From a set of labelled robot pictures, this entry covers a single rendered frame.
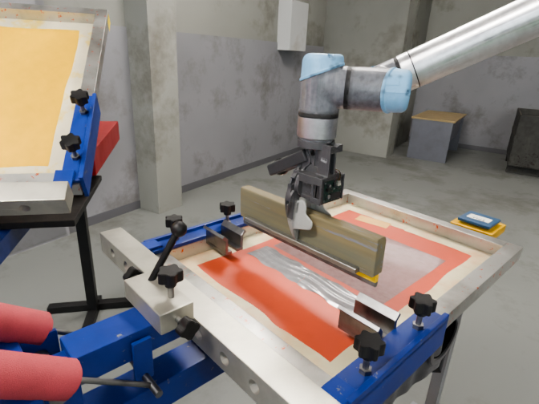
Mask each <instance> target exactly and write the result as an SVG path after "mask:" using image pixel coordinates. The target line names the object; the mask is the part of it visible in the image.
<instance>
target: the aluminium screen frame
mask: <svg viewBox="0 0 539 404"><path fill-rule="evenodd" d="M345 203H349V204H353V205H355V206H358V207H360V208H364V209H366V210H369V211H372V212H375V213H378V214H380V215H383V216H386V217H389V218H392V219H394V220H397V221H400V222H403V223H405V224H409V225H411V226H414V227H416V228H420V229H423V230H425V231H427V232H431V233H434V234H436V235H438V236H442V237H445V238H448V239H449V240H454V241H456V242H458V243H461V244H465V245H467V246H469V247H472V248H476V249H479V250H480V251H483V252H486V253H489V254H492V255H491V256H490V257H489V258H488V259H487V260H486V261H484V262H483V263H482V264H481V265H479V266H478V267H477V268H475V269H474V270H473V271H471V272H470V273H469V274H468V275H467V276H466V277H464V278H463V279H462V280H461V281H459V282H458V283H457V284H456V285H454V286H453V287H452V288H450V289H449V290H448V291H447V292H446V293H445V294H443V295H442V296H441V297H439V298H438V299H437V306H436V313H438V314H440V315H442V314H443V313H448V314H449V318H448V323H447V327H449V326H450V324H451V323H453V322H454V320H455V319H457V318H458V316H459V315H461V314H462V313H463V312H464V311H465V310H466V309H467V308H468V307H469V306H470V305H471V304H472V303H473V302H475V301H476V300H477V299H478V298H479V297H480V296H481V295H482V294H483V293H484V292H485V291H486V290H487V289H489V288H490V287H491V286H492V285H493V284H494V283H495V282H496V281H497V280H498V279H499V278H500V277H501V276H503V275H504V274H505V273H506V272H507V271H508V270H509V269H510V268H511V267H512V266H513V265H514V264H515V263H517V262H518V261H519V260H520V257H521V253H522V250H523V247H521V246H519V245H516V244H512V243H509V242H507V241H504V240H500V239H497V238H494V237H491V236H487V235H485V234H482V233H479V232H475V231H472V230H470V229H467V228H463V227H460V226H458V225H455V224H451V223H448V222H446V221H443V220H439V219H436V218H434V217H431V216H426V215H424V214H421V213H418V212H414V211H412V210H409V209H406V208H402V207H400V206H397V205H394V204H390V203H388V202H385V201H382V200H378V199H376V198H373V197H370V196H366V195H363V194H361V193H358V192H353V191H351V190H348V189H343V194H342V199H341V198H340V199H338V200H334V201H331V202H329V203H326V204H324V208H325V209H329V208H333V207H336V206H339V205H341V204H345ZM241 228H243V229H244V230H245V231H246V232H245V234H244V236H243V238H245V237H247V236H252V235H254V234H257V233H259V232H260V231H258V230H256V229H255V228H252V227H250V226H248V225H246V226H244V227H241ZM210 249H213V247H211V246H210V245H208V244H206V239H203V240H199V241H196V242H193V243H191V244H186V245H183V246H180V247H178V248H174V249H172V251H171V252H170V254H169V256H168V258H167V260H166V261H165V263H166V264H167V265H172V264H176V265H178V267H179V268H181V269H183V271H184V279H186V280H187V281H188V282H190V283H191V284H192V285H194V286H195V287H196V288H197V289H199V290H200V291H201V292H202V293H203V294H204V295H206V296H207V297H208V298H210V299H211V300H212V301H214V302H215V303H216V304H217V305H219V306H220V307H221V308H222V309H223V310H224V311H226V312H227V313H228V314H230V315H231V316H232V317H234V318H235V319H236V320H237V321H239V322H240V323H241V324H243V326H244V327H246V328H247V329H248V330H249V331H251V332H252V333H253V334H255V335H256V336H257V337H259V338H260V339H261V340H262V341H264V343H266V344H267V345H268V346H269V347H271V348H272V349H273V350H275V351H276V352H277V353H278V354H280V355H281V356H282V357H284V358H285V359H286V360H287V361H288V362H289V363H291V364H292V365H293V366H295V367H296V368H297V369H298V370H300V371H301V372H302V373H304V374H305V375H306V376H307V377H308V378H309V379H310V380H312V381H313V382H314V383H316V384H317V385H318V386H320V387H322V386H323V385H324V384H325V383H327V382H328V381H329V380H331V379H332V377H331V376H330V375H329V374H327V373H326V372H325V371H323V370H322V369H320V368H319V367H318V366H316V365H315V364H314V363H313V362H311V361H310V360H309V359H307V358H306V357H304V356H303V355H302V354H301V353H299V352H298V351H297V350H296V349H294V348H293V347H292V346H290V345H289V344H287V343H286V342H285V341H283V340H282V339H281V338H280V337H279V336H277V335H276V334H275V333H273V332H272V331H270V330H269V329H267V328H266V327H265V326H264V325H263V324H262V323H260V322H259V321H257V320H256V319H255V318H253V317H252V316H250V315H249V314H248V313H247V312H246V311H244V310H243V309H241V308H240V307H239V306H238V305H236V304H235V303H233V302H232V301H231V300H230V299H228V298H227V297H226V296H224V295H223V294H222V293H220V292H219V291H218V290H216V289H215V288H214V287H212V286H211V285H210V284H209V283H207V282H206V281H204V280H203V279H202V278H200V277H199V276H198V275H196V274H195V273H194V272H193V271H192V270H190V269H189V268H187V267H186V266H185V265H183V264H182V263H180V262H179V260H182V259H184V258H187V257H191V256H193V255H196V254H198V253H202V252H205V251H208V250H210ZM447 327H446V328H447Z"/></svg>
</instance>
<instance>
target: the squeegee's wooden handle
mask: <svg viewBox="0 0 539 404"><path fill-rule="evenodd" d="M306 214H307V216H308V217H309V218H310V219H311V220H312V223H313V225H312V229H311V230H301V229H299V234H298V239H300V240H303V241H305V242H306V243H308V244H312V245H313V246H315V247H317V248H320V249H322V250H324V251H326V252H328V253H330V254H332V255H335V256H337V257H339V258H341V259H343V260H345V261H348V262H350V263H352V264H353V265H357V266H358V267H359V272H361V273H363V274H365V275H368V276H369V277H374V276H376V275H378V274H379V273H381V272H382V268H383V258H384V253H385V247H386V241H387V240H386V237H385V236H381V235H379V234H377V233H374V232H371V231H368V230H366V229H364V228H360V227H358V226H356V225H353V224H350V223H347V222H345V221H343V220H340V219H337V218H334V217H332V216H328V215H327V214H324V213H321V212H318V211H316V210H313V209H311V208H306ZM241 216H243V217H245V216H251V217H253V218H254V219H257V220H259V221H261V222H263V223H265V224H268V225H270V226H272V227H274V228H276V229H279V230H281V231H283V232H285V233H287V234H290V235H291V236H292V234H291V231H290V227H289V224H288V220H287V217H286V208H285V199H284V198H281V197H280V196H275V195H274V194H271V193H268V192H265V191H263V190H261V189H258V188H255V187H252V186H250V185H246V186H243V187H242V188H241Z"/></svg>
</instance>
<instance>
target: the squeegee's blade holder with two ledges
mask: <svg viewBox="0 0 539 404"><path fill-rule="evenodd" d="M244 221H246V222H248V223H250V224H252V225H255V226H257V227H259V228H261V229H263V230H265V231H267V232H269V233H271V234H273V235H275V236H277V237H280V238H282V239H283V240H286V241H288V242H290V243H291V244H294V245H296V246H298V247H299V248H303V249H305V250H306V251H308V252H310V253H313V254H314V255H316V256H318V257H321V258H322V259H324V260H327V261H329V262H331V263H333V264H335V265H337V266H339V267H341V268H343V269H345V270H347V271H350V272H352V273H354V274H356V273H358V272H359V267H358V266H357V265H353V264H352V263H350V262H348V261H345V260H343V259H341V258H339V257H337V256H335V255H332V254H330V253H328V252H326V251H324V250H322V249H320V248H317V247H315V246H313V245H312V244H308V243H306V242H305V241H303V240H300V239H298V240H295V239H294V238H293V236H291V235H290V234H287V233H285V232H283V231H281V230H279V229H276V228H274V227H272V226H270V225H268V224H265V223H263V222H261V221H259V220H257V219H254V218H253V217H251V216H245V217H244Z"/></svg>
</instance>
